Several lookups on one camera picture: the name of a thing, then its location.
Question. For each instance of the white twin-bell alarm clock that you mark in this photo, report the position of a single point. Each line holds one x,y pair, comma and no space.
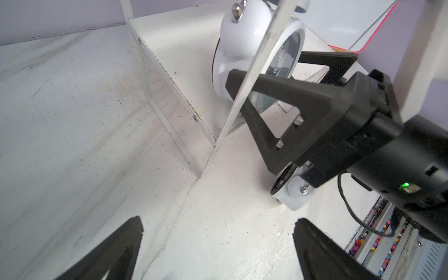
241,33

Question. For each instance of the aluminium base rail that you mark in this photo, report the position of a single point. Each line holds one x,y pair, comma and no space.
405,256

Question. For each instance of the pink-rimmed whiteboard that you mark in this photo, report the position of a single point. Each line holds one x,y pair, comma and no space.
346,25

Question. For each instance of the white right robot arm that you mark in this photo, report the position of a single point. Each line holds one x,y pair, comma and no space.
411,171

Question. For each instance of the white two-tier shelf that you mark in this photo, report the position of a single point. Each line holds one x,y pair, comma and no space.
174,52

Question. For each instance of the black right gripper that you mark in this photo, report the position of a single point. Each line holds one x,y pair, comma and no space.
332,127

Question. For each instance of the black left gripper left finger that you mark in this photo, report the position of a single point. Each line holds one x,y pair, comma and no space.
114,259

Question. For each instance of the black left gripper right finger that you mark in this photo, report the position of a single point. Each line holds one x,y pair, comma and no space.
322,259

